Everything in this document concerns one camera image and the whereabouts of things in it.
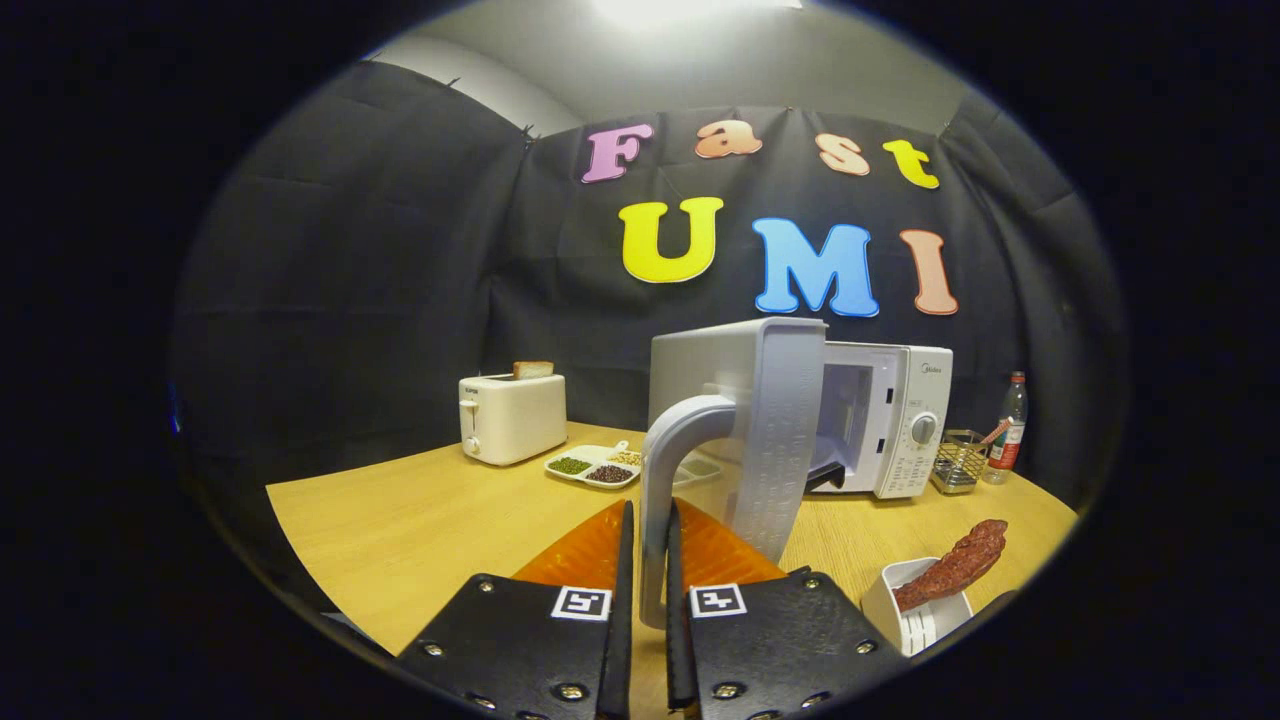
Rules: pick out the white toaster oven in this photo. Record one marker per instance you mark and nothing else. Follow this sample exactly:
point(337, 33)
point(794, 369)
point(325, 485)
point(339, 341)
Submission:
point(780, 420)

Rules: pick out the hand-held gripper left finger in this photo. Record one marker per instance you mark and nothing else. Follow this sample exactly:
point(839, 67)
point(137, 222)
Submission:
point(622, 600)

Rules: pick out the striped pink straw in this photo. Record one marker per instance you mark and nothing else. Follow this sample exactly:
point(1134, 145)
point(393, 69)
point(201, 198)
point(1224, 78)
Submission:
point(997, 431)

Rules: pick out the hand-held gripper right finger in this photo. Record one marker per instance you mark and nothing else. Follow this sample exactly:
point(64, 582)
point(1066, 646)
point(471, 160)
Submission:
point(680, 660)

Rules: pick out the toast slice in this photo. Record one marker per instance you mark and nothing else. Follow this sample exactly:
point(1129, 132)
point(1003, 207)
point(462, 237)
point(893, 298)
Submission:
point(533, 370)

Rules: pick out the small white ribbed dish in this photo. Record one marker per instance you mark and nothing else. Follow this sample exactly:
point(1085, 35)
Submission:
point(920, 630)

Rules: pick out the white divided dish with beans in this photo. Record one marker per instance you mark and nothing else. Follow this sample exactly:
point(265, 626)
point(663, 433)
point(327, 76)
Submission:
point(590, 470)

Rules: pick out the black backdrop cloth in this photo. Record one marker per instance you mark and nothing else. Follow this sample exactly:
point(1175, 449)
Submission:
point(350, 300)

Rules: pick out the ceiling light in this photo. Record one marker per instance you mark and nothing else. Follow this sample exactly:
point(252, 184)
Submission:
point(680, 10)

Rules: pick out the clear bottle with red label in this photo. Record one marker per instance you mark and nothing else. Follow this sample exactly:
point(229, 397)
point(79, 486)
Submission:
point(1008, 440)

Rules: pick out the reddish brown meat strip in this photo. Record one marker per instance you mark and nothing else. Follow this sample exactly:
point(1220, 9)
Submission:
point(960, 565)

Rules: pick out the cream bread toaster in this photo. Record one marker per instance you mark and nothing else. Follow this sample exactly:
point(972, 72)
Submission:
point(515, 420)

